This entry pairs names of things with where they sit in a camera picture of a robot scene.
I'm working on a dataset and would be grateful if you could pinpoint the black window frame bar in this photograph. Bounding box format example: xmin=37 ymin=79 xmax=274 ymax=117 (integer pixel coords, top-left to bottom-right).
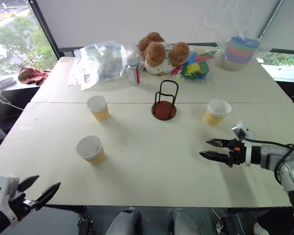
xmin=30 ymin=0 xmax=61 ymax=57
xmin=258 ymin=0 xmax=284 ymax=40

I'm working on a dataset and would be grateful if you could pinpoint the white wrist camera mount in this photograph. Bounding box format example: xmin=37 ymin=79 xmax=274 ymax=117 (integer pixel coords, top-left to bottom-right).
xmin=0 ymin=173 xmax=21 ymax=225
xmin=231 ymin=120 xmax=255 ymax=167

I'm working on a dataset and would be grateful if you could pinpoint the stack of coloured bowls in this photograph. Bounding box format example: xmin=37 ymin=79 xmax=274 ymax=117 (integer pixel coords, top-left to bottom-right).
xmin=221 ymin=36 xmax=261 ymax=72

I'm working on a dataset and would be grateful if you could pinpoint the black table leg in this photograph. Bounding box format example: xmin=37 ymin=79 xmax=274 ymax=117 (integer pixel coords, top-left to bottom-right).
xmin=75 ymin=211 xmax=96 ymax=235

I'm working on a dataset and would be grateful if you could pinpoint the paper cup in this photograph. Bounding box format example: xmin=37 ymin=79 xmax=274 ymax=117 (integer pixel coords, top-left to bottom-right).
xmin=75 ymin=135 xmax=106 ymax=166
xmin=202 ymin=98 xmax=233 ymax=127
xmin=86 ymin=95 xmax=110 ymax=122

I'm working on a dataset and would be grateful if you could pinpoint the brown white teddy bear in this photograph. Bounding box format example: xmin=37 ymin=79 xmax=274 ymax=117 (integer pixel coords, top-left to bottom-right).
xmin=136 ymin=31 xmax=191 ymax=76

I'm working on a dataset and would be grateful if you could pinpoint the clear crinkled plastic bag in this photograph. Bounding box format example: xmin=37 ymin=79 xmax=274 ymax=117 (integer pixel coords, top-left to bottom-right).
xmin=201 ymin=13 xmax=269 ymax=72

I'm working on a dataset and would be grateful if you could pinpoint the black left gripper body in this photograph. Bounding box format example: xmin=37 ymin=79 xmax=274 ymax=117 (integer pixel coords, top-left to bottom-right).
xmin=8 ymin=190 xmax=38 ymax=221

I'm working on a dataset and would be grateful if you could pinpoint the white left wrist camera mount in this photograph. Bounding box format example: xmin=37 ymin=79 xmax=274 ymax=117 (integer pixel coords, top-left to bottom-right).
xmin=0 ymin=173 xmax=21 ymax=225

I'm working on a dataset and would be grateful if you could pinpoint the wire holder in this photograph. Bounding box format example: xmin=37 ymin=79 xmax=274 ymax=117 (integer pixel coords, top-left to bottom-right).
xmin=151 ymin=80 xmax=179 ymax=121

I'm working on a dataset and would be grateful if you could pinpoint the bag of coloured blocks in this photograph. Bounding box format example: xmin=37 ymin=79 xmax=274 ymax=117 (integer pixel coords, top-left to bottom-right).
xmin=171 ymin=47 xmax=218 ymax=86

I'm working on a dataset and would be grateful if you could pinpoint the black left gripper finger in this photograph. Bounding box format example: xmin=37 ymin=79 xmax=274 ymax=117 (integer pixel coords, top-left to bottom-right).
xmin=17 ymin=174 xmax=40 ymax=193
xmin=35 ymin=181 xmax=62 ymax=211

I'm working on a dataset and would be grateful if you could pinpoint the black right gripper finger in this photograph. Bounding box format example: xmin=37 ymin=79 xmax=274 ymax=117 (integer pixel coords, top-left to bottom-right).
xmin=198 ymin=150 xmax=229 ymax=165
xmin=205 ymin=138 xmax=230 ymax=149

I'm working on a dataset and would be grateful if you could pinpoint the red brown cloth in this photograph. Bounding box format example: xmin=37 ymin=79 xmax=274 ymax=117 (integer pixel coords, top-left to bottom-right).
xmin=17 ymin=66 xmax=51 ymax=86

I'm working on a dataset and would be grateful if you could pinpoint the grey rounded shape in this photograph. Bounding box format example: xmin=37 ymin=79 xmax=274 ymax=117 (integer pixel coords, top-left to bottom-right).
xmin=104 ymin=207 xmax=141 ymax=235
xmin=168 ymin=208 xmax=202 ymax=235

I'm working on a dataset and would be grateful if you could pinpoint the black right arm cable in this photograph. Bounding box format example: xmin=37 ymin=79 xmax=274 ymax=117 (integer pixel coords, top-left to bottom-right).
xmin=242 ymin=136 xmax=294 ymax=185

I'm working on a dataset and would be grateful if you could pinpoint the white shoe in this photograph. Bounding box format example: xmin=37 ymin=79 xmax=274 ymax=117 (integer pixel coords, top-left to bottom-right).
xmin=253 ymin=221 xmax=270 ymax=235

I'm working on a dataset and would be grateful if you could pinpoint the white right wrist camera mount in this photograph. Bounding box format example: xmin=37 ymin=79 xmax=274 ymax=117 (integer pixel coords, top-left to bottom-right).
xmin=231 ymin=120 xmax=255 ymax=167

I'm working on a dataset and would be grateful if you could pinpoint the silver red drink can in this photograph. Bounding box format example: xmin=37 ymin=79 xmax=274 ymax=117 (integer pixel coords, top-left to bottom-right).
xmin=127 ymin=60 xmax=141 ymax=87

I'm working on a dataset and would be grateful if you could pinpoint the white object on sill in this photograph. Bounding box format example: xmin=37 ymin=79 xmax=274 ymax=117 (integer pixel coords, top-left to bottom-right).
xmin=0 ymin=75 xmax=17 ymax=96

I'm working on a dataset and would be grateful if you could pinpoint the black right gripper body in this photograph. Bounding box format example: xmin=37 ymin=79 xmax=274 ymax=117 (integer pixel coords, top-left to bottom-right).
xmin=225 ymin=138 xmax=247 ymax=168

